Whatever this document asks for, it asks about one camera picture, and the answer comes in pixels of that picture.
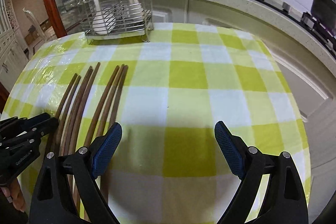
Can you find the black stock pot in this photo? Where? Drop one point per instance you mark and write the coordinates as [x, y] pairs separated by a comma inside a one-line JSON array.
[[324, 11]]

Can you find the white ceramic spoon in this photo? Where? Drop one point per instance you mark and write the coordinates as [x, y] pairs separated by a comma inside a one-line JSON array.
[[103, 21], [129, 15]]

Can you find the metal wire utensil rack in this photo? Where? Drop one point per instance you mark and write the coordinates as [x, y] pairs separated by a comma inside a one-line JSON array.
[[86, 13]]

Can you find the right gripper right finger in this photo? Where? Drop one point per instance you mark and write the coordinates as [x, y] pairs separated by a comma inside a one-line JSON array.
[[284, 200]]

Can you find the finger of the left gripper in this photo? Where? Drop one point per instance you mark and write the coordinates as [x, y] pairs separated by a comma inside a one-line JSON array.
[[12, 124], [34, 128]]

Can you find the black gas stove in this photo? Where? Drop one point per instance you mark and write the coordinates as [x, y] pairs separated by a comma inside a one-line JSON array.
[[311, 21]]

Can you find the person's left hand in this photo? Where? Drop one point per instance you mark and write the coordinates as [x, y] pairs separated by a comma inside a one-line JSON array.
[[14, 191]]

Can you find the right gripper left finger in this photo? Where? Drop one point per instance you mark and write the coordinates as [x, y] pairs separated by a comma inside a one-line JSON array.
[[52, 200]]

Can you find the white dining chair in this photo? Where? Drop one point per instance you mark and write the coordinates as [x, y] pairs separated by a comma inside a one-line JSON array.
[[45, 33]]

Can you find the green checkered tablecloth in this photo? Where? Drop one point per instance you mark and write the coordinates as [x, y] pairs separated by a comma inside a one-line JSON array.
[[183, 121]]

